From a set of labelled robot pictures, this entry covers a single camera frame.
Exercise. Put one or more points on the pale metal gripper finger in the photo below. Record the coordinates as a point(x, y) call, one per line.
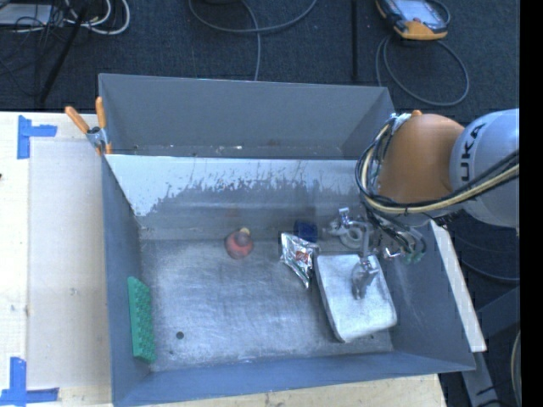
point(357, 284)
point(370, 274)

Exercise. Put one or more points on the white folded cloth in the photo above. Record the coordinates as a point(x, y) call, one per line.
point(356, 316)

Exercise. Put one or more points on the dark blue small box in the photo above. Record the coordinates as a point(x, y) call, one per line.
point(306, 229)

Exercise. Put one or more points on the silver foil packet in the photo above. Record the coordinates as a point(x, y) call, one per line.
point(299, 257)

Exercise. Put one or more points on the red toy fruit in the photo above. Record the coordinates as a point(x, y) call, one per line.
point(239, 246)

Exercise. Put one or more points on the grey metal bin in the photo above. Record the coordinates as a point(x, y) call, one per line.
point(237, 303)

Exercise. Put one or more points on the dark green flat block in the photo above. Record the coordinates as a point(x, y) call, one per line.
point(142, 320)

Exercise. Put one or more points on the pale wood flat board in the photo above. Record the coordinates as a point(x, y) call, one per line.
point(63, 248)

